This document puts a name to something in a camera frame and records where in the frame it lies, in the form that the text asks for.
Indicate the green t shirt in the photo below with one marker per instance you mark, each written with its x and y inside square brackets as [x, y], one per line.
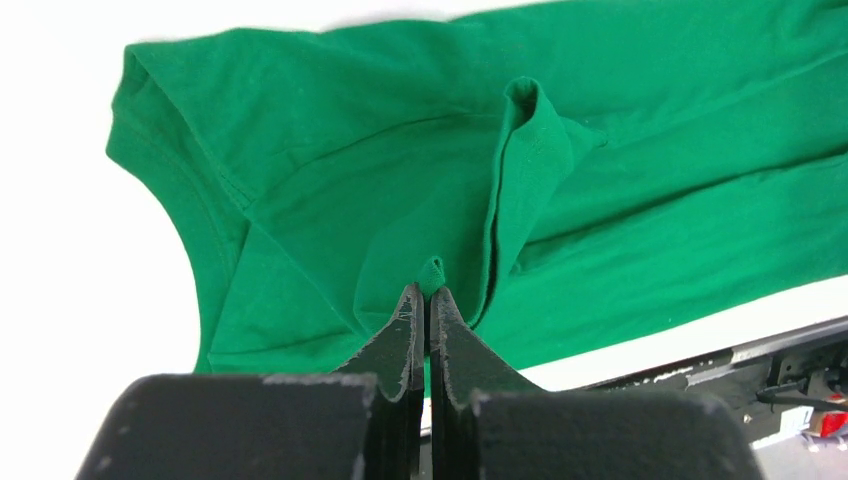
[577, 173]

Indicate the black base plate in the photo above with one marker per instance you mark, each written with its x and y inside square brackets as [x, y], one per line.
[773, 385]

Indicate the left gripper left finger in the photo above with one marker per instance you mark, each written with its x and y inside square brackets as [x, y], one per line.
[360, 421]

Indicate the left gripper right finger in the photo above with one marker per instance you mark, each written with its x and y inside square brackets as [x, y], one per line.
[490, 422]

